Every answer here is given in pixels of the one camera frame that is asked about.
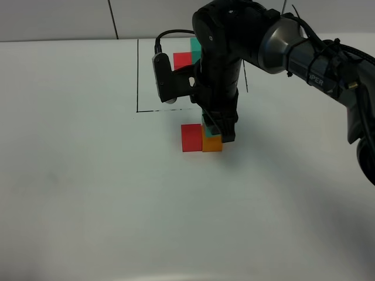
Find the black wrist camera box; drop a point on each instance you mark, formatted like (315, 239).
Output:
(172, 84)

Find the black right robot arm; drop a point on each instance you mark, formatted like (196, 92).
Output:
(231, 32)

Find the green template block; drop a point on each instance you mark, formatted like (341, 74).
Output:
(195, 49)

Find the orange block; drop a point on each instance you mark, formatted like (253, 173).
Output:
(212, 143)

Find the red template block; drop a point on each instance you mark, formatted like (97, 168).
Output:
(181, 60)

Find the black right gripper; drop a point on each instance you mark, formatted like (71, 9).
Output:
(216, 82)

